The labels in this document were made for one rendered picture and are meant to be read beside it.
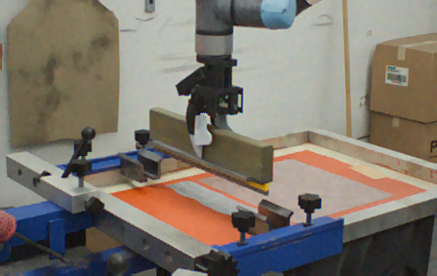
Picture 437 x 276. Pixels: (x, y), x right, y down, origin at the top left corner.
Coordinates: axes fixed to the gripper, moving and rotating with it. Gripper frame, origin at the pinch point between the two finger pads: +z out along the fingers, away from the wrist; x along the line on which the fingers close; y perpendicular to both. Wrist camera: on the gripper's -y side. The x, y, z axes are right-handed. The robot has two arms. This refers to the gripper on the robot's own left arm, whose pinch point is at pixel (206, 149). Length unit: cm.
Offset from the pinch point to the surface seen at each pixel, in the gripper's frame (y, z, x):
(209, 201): -3.1, 12.9, 3.2
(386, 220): 28.9, 12.1, 23.4
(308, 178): -3.0, 13.5, 32.6
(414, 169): 10, 12, 54
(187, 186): -13.2, 12.7, 4.9
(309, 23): -201, 15, 224
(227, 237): 14.2, 13.5, -5.6
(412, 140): -167, 81, 274
